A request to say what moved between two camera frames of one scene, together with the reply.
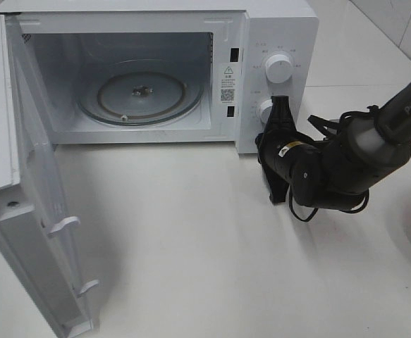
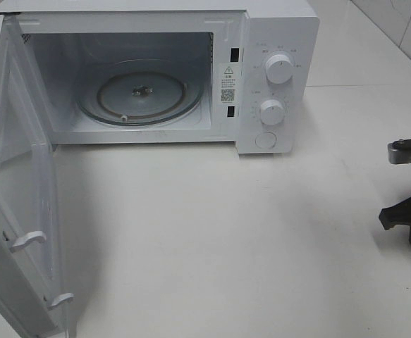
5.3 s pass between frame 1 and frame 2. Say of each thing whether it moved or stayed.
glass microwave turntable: stayed
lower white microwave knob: stayed
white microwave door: moved
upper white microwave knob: stayed
